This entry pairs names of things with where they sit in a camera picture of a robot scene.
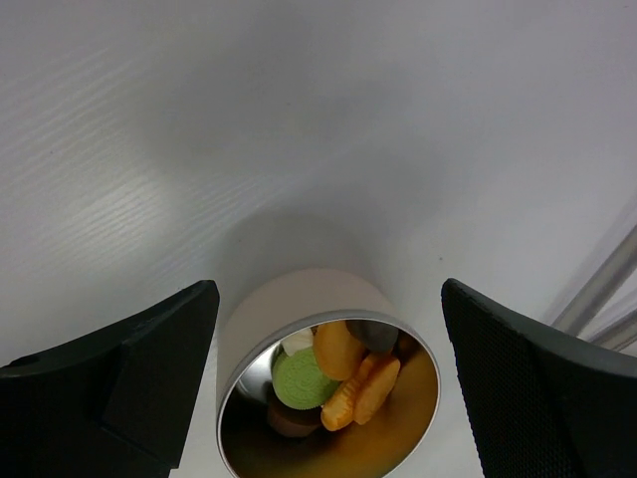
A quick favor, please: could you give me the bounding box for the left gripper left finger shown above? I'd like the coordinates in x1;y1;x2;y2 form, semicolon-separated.
1;280;220;477

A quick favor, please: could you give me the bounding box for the cream steel lunch container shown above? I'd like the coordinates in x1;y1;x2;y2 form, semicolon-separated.
216;269;440;477

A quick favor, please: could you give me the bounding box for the orange fish cookie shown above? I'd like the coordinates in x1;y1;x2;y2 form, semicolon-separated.
353;353;401;425

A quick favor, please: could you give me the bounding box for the aluminium mounting rail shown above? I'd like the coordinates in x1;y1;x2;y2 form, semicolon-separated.
552;228;636;352

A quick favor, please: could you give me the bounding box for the orange chocolate chip cookie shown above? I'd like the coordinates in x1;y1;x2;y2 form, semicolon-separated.
313;321;366;381

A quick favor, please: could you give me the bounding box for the green round cookie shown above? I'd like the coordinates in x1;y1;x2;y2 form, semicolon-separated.
272;349;340;410

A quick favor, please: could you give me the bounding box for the orange flower cookie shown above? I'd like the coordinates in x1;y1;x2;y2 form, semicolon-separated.
320;376;361;431

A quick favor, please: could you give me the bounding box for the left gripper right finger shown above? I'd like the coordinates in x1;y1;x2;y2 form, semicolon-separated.
441;279;636;477

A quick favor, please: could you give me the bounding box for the dark chocolate oval cookie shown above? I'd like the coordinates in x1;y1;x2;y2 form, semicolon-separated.
345;320;399;354

